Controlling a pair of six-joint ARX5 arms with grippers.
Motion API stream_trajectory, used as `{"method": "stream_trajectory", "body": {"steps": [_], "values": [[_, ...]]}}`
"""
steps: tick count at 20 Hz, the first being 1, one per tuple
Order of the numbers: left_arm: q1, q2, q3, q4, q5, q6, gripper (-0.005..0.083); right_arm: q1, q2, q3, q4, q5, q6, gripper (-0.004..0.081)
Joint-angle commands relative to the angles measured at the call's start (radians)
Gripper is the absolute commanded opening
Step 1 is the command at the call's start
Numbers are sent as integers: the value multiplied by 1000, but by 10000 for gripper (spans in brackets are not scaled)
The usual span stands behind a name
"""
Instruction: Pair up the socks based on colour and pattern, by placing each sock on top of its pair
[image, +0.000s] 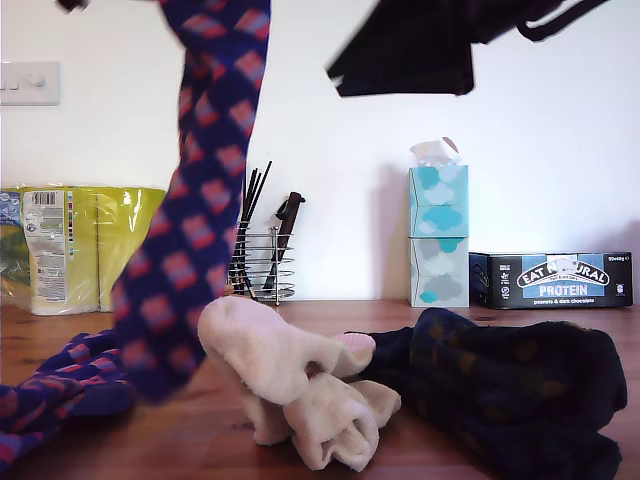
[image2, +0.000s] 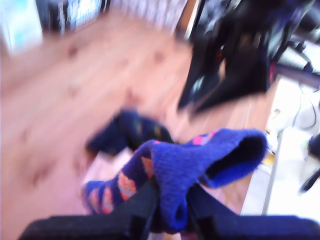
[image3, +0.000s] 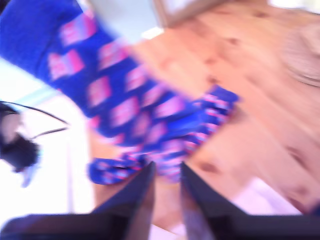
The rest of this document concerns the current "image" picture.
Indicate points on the cream white sock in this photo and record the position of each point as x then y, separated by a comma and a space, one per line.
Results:
260, 340
340, 430

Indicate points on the blue pink brick pattern sock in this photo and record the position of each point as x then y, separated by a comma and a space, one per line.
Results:
200, 200
50, 390

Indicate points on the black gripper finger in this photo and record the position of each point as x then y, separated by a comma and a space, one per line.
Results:
415, 50

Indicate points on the yellow-green kitchen roll pack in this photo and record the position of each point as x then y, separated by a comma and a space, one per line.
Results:
100, 240

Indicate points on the white tissue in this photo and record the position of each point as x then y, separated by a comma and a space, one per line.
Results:
430, 150

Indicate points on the thin black chopstick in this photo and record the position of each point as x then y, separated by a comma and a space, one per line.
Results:
263, 183
244, 200
251, 190
256, 190

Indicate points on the blue cloud tissue box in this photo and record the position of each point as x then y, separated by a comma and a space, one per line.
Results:
440, 200

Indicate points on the white wall light switch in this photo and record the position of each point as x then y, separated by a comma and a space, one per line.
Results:
30, 82

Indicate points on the grey cloud tissue box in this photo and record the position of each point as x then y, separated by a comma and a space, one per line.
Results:
440, 270

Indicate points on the black Eat Natural protein box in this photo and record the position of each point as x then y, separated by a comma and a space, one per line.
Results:
550, 280

